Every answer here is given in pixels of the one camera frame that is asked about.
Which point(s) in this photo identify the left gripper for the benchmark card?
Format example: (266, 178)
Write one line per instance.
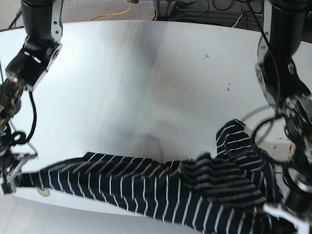
(295, 215)

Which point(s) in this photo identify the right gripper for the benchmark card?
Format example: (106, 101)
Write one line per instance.
(11, 164)

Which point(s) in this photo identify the black white striped t-shirt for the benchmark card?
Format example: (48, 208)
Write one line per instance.
(212, 195)

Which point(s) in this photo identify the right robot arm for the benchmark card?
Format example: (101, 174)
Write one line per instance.
(42, 45)

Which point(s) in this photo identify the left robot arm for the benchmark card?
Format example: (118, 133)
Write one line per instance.
(281, 34)

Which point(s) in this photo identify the red tape rectangle marking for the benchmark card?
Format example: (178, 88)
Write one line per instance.
(282, 149)

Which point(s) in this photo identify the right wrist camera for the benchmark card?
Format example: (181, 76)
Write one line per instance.
(7, 188)

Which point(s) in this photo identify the left table cable grommet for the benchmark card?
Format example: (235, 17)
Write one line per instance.
(45, 192)

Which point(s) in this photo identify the aluminium frame rail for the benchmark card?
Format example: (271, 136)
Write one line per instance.
(163, 9)

